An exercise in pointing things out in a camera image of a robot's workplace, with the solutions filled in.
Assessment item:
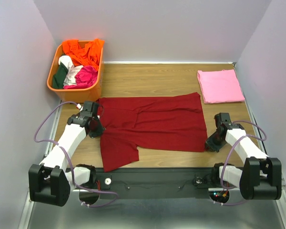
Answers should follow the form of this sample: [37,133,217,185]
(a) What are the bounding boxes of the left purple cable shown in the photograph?
[33,101,119,208]

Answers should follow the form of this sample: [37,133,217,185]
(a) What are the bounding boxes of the dark green t shirt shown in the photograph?
[52,63,69,89]

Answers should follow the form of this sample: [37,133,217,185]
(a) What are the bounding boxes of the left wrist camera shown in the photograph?
[78,101,99,118]

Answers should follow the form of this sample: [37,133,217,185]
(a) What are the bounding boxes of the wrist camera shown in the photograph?
[214,113,232,128]
[78,101,99,118]

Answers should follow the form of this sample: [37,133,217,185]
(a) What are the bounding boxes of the dark red t shirt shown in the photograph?
[97,93,207,172]

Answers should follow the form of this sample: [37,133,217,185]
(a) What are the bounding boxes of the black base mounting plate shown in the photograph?
[96,167,223,199]

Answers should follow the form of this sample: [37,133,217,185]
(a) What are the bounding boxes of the white t shirt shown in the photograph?
[58,55,83,86]

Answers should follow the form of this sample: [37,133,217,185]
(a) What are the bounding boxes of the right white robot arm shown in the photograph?
[205,128,282,200]

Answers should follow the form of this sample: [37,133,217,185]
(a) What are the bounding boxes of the orange plastic laundry basket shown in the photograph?
[46,44,104,103]

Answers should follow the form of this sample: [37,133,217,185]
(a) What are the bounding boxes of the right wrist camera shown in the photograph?
[214,113,232,128]

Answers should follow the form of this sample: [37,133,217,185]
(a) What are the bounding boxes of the aluminium frame rail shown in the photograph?
[18,63,286,229]

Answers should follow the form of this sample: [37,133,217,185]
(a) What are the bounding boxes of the orange t shirt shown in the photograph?
[62,39,104,70]

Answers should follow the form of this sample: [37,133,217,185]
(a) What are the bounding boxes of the folded pink t shirt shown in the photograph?
[197,70,245,104]

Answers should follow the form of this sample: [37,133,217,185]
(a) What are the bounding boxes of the magenta t shirt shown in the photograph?
[63,65,98,89]

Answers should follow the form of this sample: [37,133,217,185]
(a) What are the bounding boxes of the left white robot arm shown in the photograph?
[28,114,104,207]

